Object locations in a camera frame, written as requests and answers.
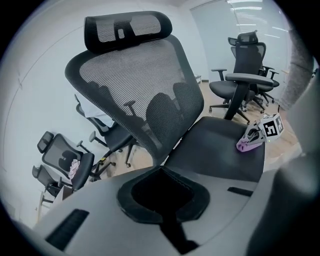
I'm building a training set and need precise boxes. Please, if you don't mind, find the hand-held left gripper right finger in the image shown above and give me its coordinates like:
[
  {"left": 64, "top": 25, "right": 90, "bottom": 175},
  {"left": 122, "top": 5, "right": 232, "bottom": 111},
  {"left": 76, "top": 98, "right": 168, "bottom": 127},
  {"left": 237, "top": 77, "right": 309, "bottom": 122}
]
[{"left": 161, "top": 166, "right": 262, "bottom": 256}]

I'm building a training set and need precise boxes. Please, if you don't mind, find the pink and white cloth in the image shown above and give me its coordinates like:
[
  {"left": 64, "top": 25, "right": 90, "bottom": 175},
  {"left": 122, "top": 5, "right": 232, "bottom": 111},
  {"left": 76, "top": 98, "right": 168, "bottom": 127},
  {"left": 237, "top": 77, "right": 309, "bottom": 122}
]
[{"left": 67, "top": 158, "right": 81, "bottom": 180}]

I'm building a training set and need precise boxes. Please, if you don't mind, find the black mesh office chair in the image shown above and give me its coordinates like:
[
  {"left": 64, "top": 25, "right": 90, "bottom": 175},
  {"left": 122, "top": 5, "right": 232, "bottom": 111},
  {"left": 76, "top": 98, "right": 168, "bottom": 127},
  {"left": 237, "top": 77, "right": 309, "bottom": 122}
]
[
  {"left": 74, "top": 93, "right": 138, "bottom": 169},
  {"left": 64, "top": 10, "right": 275, "bottom": 183},
  {"left": 36, "top": 131, "right": 117, "bottom": 191},
  {"left": 31, "top": 164, "right": 64, "bottom": 204},
  {"left": 257, "top": 65, "right": 281, "bottom": 106},
  {"left": 208, "top": 29, "right": 268, "bottom": 114}
]

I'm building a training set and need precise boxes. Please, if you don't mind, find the pale wooden desk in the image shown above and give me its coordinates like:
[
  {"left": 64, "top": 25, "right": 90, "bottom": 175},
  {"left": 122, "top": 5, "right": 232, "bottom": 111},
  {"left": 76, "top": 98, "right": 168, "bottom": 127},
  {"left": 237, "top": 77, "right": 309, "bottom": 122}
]
[{"left": 34, "top": 188, "right": 55, "bottom": 224}]

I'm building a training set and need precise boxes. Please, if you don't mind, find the person's own body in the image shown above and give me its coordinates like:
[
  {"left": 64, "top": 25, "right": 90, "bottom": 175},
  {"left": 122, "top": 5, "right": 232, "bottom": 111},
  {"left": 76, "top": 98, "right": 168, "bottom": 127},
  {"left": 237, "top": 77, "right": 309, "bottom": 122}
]
[{"left": 279, "top": 22, "right": 317, "bottom": 111}]

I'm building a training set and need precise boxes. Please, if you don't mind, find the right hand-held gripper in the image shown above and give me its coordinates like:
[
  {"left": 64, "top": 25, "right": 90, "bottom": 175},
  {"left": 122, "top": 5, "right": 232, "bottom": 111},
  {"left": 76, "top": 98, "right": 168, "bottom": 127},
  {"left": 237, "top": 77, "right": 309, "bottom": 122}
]
[{"left": 240, "top": 112, "right": 286, "bottom": 149}]

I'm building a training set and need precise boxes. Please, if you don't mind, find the white garment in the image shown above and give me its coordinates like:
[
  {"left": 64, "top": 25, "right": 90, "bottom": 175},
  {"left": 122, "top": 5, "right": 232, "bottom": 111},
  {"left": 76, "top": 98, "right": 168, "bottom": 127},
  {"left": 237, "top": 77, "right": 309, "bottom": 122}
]
[{"left": 74, "top": 94, "right": 116, "bottom": 129}]

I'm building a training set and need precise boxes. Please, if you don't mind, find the purple wiping cloth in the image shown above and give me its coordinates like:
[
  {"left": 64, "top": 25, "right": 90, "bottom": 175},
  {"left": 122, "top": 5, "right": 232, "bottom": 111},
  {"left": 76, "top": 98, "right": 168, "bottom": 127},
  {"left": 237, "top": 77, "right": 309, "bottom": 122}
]
[{"left": 236, "top": 138, "right": 264, "bottom": 153}]

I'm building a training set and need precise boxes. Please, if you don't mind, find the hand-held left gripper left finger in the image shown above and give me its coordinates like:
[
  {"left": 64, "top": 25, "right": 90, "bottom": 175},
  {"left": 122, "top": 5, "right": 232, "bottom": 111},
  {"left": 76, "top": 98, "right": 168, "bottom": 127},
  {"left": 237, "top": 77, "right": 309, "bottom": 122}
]
[{"left": 32, "top": 166, "right": 181, "bottom": 256}]

